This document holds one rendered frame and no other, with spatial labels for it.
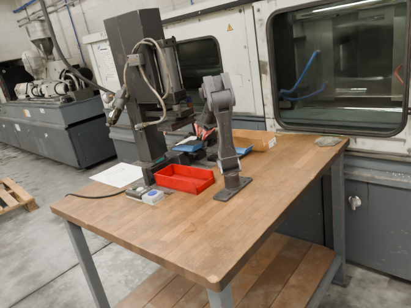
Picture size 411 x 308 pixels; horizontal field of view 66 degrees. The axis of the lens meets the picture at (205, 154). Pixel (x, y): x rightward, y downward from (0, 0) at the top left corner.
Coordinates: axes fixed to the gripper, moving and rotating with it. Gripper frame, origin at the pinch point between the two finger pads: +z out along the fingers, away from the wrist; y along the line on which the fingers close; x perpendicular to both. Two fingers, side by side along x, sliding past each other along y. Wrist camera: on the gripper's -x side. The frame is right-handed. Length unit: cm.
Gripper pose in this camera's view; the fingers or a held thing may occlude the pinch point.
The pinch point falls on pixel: (200, 136)
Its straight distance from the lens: 149.3
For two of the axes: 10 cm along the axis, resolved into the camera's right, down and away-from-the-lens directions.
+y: -7.3, -5.5, 4.1
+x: -6.3, 3.0, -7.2
